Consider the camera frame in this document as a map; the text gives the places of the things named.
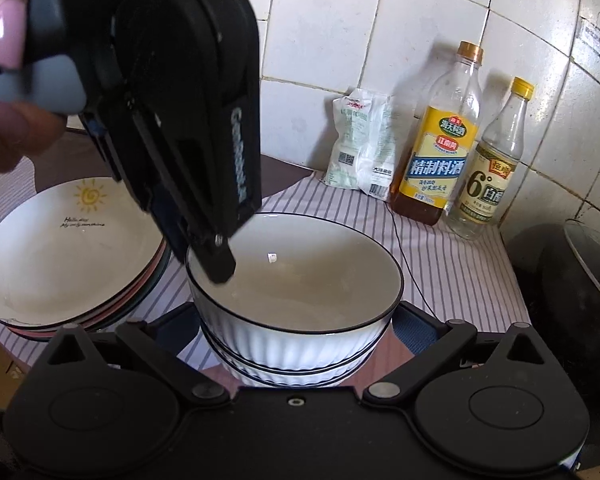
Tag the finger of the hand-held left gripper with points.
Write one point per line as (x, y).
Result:
(215, 260)

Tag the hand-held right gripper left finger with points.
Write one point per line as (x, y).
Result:
(180, 327)

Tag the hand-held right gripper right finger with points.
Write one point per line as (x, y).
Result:
(420, 330)

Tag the large white ribbed bowl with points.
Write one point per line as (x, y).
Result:
(305, 280)

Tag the small white ribbed bowl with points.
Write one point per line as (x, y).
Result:
(280, 366)
(290, 381)

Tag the white plate with sun print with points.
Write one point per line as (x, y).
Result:
(65, 260)

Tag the person's left hand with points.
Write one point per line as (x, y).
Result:
(10, 25)

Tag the purple striped cloth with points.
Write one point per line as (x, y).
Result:
(455, 270)

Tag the black cooking pot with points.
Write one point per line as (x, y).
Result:
(570, 300)

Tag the clear vinegar bottle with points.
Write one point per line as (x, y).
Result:
(490, 185)

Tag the cooking wine bottle yellow label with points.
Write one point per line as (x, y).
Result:
(435, 160)

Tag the white plastic bag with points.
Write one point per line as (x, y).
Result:
(360, 150)

